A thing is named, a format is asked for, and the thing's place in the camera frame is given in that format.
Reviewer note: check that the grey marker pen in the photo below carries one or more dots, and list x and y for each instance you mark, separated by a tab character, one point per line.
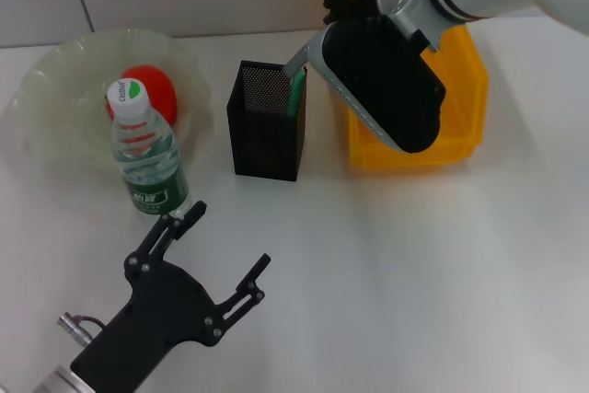
295	61

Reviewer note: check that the red-orange fruit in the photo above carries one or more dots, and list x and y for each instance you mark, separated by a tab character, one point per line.
161	89

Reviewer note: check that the black mesh pen holder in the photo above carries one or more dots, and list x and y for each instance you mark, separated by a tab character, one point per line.
267	144

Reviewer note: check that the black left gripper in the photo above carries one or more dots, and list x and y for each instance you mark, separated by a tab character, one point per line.
161	315

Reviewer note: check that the pale green glass fruit plate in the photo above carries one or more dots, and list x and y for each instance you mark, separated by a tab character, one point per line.
60	89

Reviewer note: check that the yellow plastic bin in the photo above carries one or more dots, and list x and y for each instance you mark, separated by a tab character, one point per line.
460	89

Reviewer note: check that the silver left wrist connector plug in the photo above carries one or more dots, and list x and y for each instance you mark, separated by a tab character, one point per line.
76	327

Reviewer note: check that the mint green pen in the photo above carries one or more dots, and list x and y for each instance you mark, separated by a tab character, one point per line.
296	94

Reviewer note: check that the clear green-label water bottle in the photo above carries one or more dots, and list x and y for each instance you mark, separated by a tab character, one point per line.
152	172

